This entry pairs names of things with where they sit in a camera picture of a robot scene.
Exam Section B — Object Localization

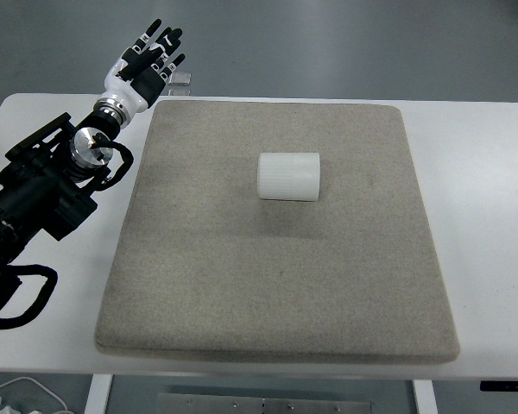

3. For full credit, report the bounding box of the white robotic hand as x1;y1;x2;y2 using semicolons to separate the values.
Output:
101;19;186;115

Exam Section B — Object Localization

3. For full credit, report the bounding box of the white ribbed cup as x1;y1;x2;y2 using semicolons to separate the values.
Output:
256;153;320;202

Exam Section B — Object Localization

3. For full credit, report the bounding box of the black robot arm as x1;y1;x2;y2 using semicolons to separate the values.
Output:
0;20;185;330

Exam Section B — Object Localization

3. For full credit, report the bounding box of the small clear plastic box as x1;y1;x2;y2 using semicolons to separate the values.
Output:
167;71;192;96

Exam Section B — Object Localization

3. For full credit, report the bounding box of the beige fabric mat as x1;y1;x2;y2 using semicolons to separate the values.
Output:
95;100;460;364

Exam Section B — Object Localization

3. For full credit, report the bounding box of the white table leg left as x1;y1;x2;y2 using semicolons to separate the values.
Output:
83;374;113;414

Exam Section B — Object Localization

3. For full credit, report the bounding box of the white table leg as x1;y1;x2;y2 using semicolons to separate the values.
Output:
83;374;113;414
413;379;439;414

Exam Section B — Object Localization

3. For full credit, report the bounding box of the white table leg right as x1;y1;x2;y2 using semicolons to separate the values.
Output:
413;379;439;414

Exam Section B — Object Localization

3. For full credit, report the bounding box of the black desk control panel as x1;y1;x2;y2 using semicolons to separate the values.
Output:
480;380;518;392

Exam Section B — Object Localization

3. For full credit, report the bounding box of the white cable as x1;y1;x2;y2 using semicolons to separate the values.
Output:
0;376;70;414

